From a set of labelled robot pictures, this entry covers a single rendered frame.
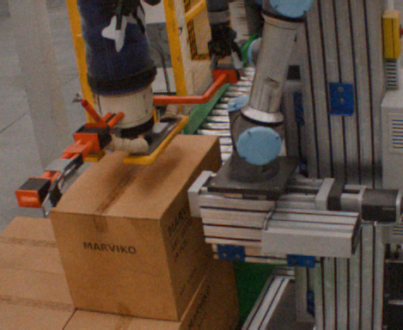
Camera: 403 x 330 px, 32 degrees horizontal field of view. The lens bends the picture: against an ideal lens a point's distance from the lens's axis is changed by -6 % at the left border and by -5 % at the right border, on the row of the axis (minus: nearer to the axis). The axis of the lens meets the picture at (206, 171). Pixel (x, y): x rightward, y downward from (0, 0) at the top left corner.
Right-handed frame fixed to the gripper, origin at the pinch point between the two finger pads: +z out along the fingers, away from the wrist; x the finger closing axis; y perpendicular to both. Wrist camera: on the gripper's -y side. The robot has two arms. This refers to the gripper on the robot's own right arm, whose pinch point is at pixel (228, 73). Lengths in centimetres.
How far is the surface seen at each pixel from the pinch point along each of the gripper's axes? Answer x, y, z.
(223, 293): -7, 16, 84
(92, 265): -34, 60, 44
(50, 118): -126, -72, 48
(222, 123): -41, -100, 63
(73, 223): -37, 60, 28
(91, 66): -31, 39, -17
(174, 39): -72, -127, 24
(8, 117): -283, -238, 118
